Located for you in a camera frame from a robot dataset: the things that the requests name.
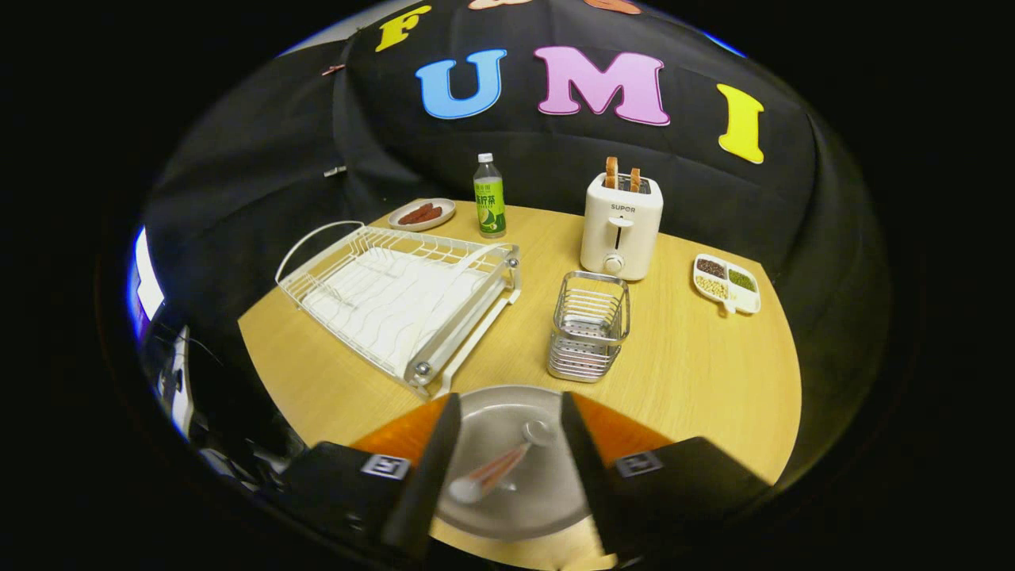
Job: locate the brown sausage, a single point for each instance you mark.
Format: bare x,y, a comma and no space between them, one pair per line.
415,213
430,216

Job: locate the bright screen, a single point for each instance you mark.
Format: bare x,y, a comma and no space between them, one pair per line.
147,285

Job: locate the black backdrop cloth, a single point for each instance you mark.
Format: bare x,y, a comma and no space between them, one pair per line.
254,159

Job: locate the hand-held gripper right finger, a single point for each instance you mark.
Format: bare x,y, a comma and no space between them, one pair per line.
591,468

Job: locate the white round plate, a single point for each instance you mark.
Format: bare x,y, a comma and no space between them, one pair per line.
547,484

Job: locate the white toaster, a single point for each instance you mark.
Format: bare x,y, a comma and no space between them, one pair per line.
622,230

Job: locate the white divided bean dish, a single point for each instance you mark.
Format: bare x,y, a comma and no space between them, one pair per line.
749,300

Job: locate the green label drink bottle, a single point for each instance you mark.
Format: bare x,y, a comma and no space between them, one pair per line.
489,206

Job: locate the toast slice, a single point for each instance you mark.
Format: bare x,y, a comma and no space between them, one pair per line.
635,180
611,173

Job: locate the pink clip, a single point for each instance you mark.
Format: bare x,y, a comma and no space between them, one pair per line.
333,70

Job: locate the small beige plate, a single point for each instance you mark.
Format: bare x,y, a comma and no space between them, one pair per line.
444,208

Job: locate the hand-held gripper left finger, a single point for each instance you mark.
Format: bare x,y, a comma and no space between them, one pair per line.
424,484

